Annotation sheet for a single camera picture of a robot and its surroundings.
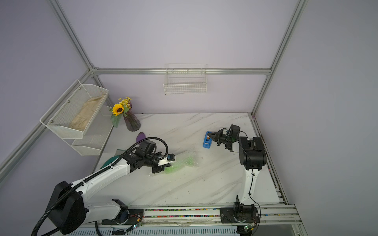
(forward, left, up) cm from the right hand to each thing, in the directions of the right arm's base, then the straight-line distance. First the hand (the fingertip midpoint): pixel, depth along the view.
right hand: (208, 134), depth 98 cm
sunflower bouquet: (+8, +57, +17) cm, 60 cm away
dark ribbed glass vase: (+11, +54, +4) cm, 55 cm away
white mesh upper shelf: (0, +74, +24) cm, 78 cm away
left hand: (-23, +25, +3) cm, 34 cm away
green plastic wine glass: (-20, +14, +1) cm, 25 cm away
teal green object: (-15, +64, -6) cm, 66 cm away
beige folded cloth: (-7, +69, +24) cm, 74 cm away
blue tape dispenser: (-2, +1, -5) cm, 5 cm away
